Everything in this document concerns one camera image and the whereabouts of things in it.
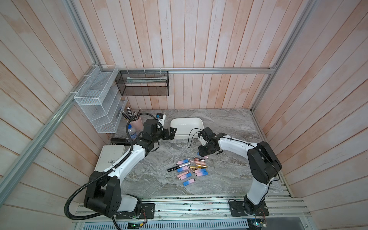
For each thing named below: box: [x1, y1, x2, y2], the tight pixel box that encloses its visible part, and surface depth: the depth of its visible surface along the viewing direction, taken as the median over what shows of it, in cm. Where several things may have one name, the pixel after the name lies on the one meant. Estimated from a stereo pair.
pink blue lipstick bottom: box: [182, 178, 196, 187], surface depth 84 cm
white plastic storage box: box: [170, 117, 205, 140], surface depth 107 cm
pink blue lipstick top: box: [176, 159, 190, 165], surface depth 92 cm
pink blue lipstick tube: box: [176, 165, 189, 173], surface depth 89 cm
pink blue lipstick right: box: [194, 168, 207, 173], surface depth 89 cm
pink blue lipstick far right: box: [195, 171, 209, 177], surface depth 87 cm
